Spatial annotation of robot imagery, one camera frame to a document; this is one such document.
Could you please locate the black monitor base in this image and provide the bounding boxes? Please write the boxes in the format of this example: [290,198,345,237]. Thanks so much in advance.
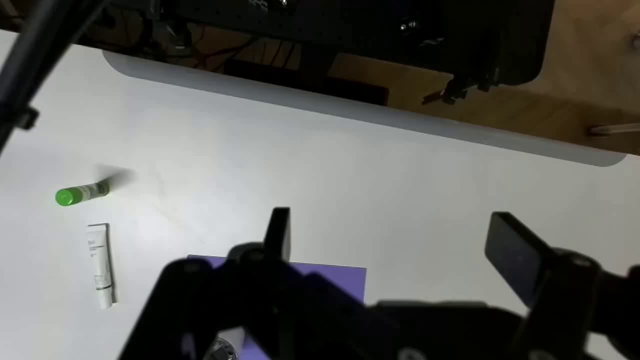
[109,0,556,103]

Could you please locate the silver metal mug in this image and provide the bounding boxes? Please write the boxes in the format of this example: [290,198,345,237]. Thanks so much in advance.
[206,329,246,360]

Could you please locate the black cable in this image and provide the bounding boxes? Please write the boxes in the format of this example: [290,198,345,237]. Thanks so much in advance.
[0,0,108,155]

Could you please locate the green capped marker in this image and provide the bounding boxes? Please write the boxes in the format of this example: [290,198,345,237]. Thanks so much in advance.
[53,175,129,209]

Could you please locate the purple mat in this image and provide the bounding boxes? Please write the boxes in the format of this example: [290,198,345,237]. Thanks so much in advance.
[194,257,365,360]

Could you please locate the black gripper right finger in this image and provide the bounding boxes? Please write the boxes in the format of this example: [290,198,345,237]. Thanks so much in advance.
[484,212,556,307]

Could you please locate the white cosmetic tube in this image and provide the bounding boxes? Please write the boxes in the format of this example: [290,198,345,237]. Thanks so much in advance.
[86,225,115,310]

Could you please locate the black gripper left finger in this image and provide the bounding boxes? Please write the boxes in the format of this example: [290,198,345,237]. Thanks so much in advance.
[264,209,290,261]

